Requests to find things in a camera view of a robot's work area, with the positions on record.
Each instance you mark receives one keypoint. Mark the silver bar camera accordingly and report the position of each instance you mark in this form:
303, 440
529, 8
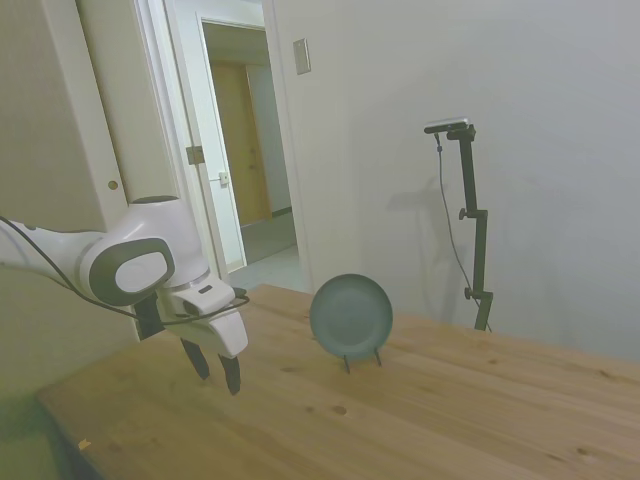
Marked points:
447, 124

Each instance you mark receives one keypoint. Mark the grey wall switch plate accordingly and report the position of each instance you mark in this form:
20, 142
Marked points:
301, 57

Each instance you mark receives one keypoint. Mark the wrist-mounted camera box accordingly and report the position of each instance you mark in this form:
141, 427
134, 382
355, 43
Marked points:
149, 322

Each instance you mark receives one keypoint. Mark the beige door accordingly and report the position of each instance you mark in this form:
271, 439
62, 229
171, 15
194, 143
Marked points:
125, 100

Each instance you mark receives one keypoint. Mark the teal round plate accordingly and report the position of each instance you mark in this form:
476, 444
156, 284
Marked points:
350, 315

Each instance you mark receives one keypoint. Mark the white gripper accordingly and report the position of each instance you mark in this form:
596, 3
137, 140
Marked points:
227, 330

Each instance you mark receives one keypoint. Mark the metal door strike plate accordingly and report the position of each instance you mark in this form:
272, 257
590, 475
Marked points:
195, 155

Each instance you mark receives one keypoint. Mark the white door latch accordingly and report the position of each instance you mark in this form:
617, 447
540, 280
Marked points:
223, 178

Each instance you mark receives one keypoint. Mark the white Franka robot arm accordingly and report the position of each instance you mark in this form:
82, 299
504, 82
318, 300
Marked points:
150, 225

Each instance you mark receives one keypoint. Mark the black jointed camera stand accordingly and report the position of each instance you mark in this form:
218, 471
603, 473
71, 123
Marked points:
469, 170

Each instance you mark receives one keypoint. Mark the white door frame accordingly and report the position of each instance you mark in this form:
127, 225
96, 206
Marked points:
285, 150

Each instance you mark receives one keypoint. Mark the brown wooden hallway door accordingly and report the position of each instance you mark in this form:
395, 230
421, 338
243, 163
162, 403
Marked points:
240, 150

